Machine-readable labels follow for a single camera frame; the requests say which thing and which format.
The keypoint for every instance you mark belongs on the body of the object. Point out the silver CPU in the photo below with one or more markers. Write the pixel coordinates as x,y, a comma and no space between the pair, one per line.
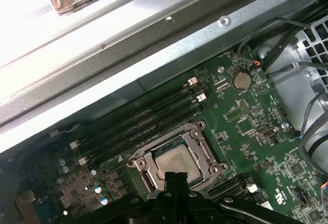
176,158

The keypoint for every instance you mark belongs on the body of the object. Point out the silver disk bay cage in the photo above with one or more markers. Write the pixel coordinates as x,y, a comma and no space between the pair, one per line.
287,90

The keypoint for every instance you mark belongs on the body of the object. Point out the coin cell battery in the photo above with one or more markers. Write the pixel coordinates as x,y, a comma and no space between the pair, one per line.
241,81

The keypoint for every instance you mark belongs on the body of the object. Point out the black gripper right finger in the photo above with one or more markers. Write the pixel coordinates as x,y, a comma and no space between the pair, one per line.
202,208

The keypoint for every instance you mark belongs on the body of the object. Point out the black RAM slot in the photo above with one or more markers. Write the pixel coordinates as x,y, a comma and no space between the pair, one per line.
141,119
232,192
143,128
146,136
228,184
138,110

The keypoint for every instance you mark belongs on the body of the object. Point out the grey PC case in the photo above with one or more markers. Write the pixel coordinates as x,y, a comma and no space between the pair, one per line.
153,62

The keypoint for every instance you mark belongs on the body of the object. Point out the metal socket cover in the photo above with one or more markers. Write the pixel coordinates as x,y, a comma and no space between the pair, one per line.
192,142

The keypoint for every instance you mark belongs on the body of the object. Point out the small silver capacitor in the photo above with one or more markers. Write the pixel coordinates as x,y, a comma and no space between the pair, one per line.
65,169
61,162

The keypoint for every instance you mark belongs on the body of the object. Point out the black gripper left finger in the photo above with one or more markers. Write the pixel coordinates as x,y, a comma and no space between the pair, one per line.
153,208

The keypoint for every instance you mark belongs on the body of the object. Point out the green motherboard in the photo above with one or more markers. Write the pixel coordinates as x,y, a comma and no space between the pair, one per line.
230,111

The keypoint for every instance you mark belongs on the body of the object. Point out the metal locking lever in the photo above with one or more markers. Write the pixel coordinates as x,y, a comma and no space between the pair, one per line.
107,173

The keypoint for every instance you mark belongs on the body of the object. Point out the CPU socket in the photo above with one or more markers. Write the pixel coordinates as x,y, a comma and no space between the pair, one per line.
140,163

